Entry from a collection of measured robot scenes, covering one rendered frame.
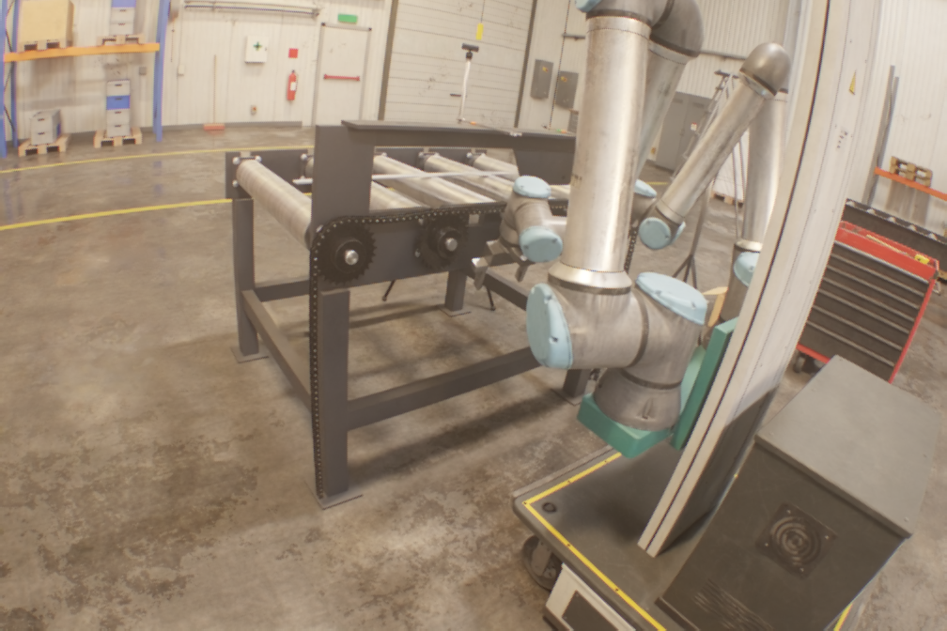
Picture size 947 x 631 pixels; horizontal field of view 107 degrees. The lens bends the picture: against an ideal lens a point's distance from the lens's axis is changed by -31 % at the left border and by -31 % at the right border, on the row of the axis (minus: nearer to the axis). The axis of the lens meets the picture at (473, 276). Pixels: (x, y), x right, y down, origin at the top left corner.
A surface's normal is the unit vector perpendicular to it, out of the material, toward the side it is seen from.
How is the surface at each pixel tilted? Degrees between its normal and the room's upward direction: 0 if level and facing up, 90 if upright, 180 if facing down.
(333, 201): 90
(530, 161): 90
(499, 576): 0
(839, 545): 90
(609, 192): 81
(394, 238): 90
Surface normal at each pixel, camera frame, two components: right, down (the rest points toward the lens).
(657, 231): -0.54, 0.32
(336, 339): 0.62, 0.37
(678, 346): 0.19, 0.40
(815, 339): -0.77, 0.14
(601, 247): -0.05, 0.22
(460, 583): 0.14, -0.92
